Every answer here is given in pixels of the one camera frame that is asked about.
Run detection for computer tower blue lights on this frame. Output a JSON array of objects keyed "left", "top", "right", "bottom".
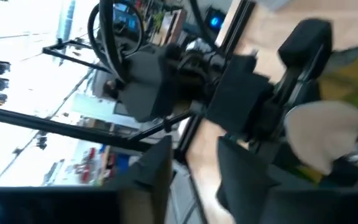
[{"left": 205, "top": 6, "right": 226, "bottom": 32}]

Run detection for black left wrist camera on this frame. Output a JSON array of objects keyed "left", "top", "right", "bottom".
[{"left": 206, "top": 55, "right": 275, "bottom": 135}]

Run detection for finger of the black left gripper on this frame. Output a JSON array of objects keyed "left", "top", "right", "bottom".
[{"left": 278, "top": 19, "right": 334, "bottom": 82}]

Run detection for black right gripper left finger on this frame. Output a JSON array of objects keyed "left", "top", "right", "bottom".
[{"left": 0, "top": 135, "right": 173, "bottom": 224}]

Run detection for beige green canvas gardening bag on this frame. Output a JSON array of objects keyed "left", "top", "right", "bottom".
[{"left": 272, "top": 43, "right": 358, "bottom": 189}]

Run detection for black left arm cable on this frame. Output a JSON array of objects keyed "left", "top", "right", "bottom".
[{"left": 87, "top": 0, "right": 145, "bottom": 83}]

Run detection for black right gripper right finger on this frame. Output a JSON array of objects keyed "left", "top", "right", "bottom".
[{"left": 216, "top": 136, "right": 358, "bottom": 224}]

